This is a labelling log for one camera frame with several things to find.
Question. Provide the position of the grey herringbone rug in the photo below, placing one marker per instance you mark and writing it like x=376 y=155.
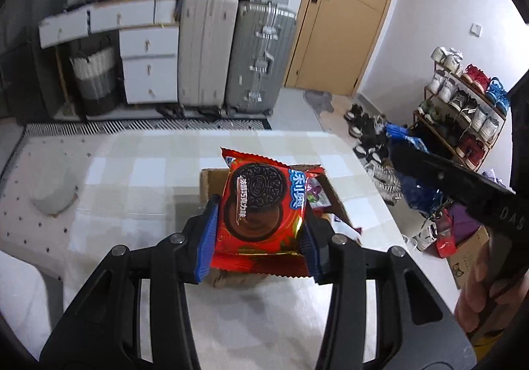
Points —
x=144 y=127

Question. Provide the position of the white dotted mat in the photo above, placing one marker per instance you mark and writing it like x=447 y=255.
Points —
x=24 y=171

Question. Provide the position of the wooden door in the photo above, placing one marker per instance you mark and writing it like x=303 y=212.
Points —
x=343 y=35

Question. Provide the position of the brown cardboard box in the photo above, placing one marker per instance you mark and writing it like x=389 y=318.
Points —
x=210 y=188

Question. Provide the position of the cardboard box with owl print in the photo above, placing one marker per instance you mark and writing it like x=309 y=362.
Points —
x=469 y=262

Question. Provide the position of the white light switch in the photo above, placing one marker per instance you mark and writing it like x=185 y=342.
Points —
x=476 y=30

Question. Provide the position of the red cookie packet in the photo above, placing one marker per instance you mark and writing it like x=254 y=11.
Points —
x=256 y=204

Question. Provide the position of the shoe rack with shoes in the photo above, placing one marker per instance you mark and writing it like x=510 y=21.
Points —
x=475 y=113

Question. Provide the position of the wooden shoe rack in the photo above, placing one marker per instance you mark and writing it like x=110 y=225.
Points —
x=500 y=132

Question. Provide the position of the silver suitcase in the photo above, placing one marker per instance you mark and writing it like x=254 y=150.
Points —
x=260 y=60

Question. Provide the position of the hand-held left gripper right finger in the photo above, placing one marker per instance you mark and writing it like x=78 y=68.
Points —
x=312 y=258

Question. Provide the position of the white and red chip packet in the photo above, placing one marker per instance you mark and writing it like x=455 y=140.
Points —
x=343 y=227

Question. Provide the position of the white drawer cabinet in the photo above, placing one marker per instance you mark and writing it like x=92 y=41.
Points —
x=148 y=64

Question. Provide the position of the red shopping bag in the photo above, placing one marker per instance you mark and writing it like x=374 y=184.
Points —
x=446 y=237

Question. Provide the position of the purple bag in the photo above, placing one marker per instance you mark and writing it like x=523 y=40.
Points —
x=465 y=221

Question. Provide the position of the wicker laundry basket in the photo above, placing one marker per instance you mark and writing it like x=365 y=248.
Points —
x=95 y=80

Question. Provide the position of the grey door mat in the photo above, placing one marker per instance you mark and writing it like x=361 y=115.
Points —
x=318 y=101

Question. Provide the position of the pile of worn shoes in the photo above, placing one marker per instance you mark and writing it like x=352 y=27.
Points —
x=372 y=151

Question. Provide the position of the grey round pad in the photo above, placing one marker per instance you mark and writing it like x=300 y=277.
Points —
x=56 y=194

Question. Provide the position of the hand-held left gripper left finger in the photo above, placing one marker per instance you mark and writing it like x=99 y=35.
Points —
x=208 y=237

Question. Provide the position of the white suitcase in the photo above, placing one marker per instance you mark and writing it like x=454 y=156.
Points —
x=206 y=51

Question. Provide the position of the purple and white snack packet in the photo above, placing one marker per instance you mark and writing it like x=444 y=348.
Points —
x=320 y=192

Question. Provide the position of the person's right hand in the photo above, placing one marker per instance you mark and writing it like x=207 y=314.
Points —
x=475 y=291

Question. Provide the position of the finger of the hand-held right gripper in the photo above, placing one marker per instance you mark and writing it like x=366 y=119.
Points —
x=434 y=173

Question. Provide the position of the checked tablecloth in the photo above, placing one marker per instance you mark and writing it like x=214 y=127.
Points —
x=144 y=163

